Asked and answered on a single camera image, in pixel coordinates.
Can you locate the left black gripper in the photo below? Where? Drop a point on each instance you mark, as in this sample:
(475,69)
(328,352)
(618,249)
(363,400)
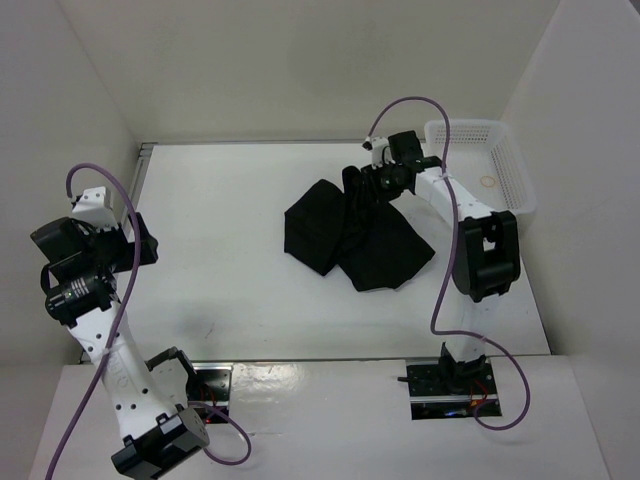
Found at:
(129,248)

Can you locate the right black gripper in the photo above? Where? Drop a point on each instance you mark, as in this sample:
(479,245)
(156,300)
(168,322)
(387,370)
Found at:
(371,181)

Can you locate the black pleated skirt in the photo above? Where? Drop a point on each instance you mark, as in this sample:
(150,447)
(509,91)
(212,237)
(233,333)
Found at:
(371,242)

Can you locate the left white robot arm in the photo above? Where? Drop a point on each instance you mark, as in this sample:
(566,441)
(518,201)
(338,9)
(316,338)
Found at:
(158,428)

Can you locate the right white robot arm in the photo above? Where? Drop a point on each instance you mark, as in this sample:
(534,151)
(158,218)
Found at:
(484,260)

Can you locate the orange rubber band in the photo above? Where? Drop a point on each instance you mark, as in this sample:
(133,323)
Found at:
(487,181)

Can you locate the white plastic basket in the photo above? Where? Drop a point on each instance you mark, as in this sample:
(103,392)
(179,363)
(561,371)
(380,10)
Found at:
(479,147)

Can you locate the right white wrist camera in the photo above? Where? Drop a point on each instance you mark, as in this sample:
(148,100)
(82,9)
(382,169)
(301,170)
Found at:
(379,149)

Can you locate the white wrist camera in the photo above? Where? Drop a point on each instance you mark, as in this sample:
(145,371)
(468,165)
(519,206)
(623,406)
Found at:
(379,149)
(94,207)

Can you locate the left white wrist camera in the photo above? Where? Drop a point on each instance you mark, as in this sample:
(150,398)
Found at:
(94,207)

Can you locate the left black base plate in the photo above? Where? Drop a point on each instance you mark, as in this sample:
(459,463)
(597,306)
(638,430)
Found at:
(213,386)

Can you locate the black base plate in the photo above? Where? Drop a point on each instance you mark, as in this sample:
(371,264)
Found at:
(213,386)
(433,396)

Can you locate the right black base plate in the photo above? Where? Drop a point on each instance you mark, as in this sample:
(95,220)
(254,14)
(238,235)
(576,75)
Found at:
(433,396)

